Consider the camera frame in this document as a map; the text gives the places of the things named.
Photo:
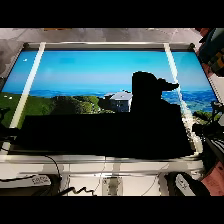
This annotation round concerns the black garment with white stripes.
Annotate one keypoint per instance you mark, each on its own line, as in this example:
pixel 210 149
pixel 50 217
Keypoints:
pixel 216 146

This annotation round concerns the pink garment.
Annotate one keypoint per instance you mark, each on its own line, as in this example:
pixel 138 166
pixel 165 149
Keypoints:
pixel 215 181

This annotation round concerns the heap of clothes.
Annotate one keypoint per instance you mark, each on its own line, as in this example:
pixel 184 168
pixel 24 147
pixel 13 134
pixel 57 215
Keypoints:
pixel 213 50

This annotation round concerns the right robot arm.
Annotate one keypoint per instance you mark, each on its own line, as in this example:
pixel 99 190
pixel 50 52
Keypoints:
pixel 186 185

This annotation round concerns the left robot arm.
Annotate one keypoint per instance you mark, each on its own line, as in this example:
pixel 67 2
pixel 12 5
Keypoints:
pixel 30 186

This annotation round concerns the black pants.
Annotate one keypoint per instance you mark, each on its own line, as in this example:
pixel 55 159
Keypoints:
pixel 100 136

